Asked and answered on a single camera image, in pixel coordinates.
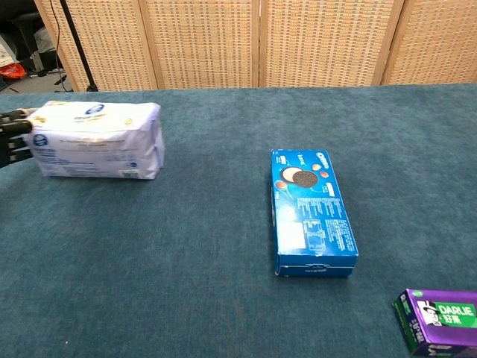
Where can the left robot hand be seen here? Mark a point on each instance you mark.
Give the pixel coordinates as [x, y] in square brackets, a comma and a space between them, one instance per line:
[13, 141]

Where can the white tissue pack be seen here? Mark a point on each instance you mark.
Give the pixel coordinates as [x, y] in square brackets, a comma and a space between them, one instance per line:
[93, 141]

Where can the orange plastic bag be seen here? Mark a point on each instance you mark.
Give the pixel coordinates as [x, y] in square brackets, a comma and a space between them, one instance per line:
[13, 71]

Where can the black office chair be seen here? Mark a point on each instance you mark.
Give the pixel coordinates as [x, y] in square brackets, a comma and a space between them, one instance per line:
[28, 30]

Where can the black tripod stand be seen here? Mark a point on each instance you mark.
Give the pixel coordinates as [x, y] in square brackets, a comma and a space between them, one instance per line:
[76, 41]

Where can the blue felt table cover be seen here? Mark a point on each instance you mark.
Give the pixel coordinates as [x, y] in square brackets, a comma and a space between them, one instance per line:
[149, 242]

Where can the woven bamboo folding screen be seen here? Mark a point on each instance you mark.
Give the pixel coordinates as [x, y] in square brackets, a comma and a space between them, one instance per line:
[201, 44]

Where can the blue Oreo cookie box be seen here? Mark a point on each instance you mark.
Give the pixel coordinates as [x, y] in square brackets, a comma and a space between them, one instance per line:
[309, 209]

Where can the purple Darlie toothpaste box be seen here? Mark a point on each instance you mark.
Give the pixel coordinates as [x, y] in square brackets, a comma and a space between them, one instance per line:
[443, 324]

